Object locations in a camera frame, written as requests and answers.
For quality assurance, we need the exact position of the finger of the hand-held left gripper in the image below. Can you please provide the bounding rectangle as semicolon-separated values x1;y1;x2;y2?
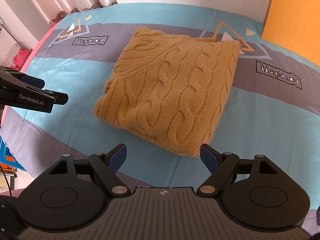
42;89;69;105
23;74;45;90

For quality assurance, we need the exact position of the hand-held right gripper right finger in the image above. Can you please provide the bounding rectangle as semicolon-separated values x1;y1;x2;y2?
197;143;278;197

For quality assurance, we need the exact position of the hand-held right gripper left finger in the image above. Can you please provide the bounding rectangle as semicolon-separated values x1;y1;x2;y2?
47;143;131;197

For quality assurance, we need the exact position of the tan cable-knit cardigan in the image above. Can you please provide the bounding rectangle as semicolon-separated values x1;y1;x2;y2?
93;26;242;157

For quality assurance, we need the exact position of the red cloth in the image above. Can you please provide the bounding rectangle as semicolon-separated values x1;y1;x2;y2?
13;48;32;66

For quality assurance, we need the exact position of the blue and grey printed bedsheet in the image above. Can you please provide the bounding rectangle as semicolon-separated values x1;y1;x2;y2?
0;2;320;230

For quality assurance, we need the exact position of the blue plastic crate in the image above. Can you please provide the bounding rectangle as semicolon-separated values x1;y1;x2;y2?
0;137;26;172

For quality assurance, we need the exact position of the orange headboard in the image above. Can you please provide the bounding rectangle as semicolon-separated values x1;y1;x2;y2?
261;0;320;67

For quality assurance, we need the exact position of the white wire rack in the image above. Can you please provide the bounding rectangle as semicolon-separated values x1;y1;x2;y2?
0;17;33;69

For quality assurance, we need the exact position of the black cable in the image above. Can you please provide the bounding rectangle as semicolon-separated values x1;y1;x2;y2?
0;164;13;197

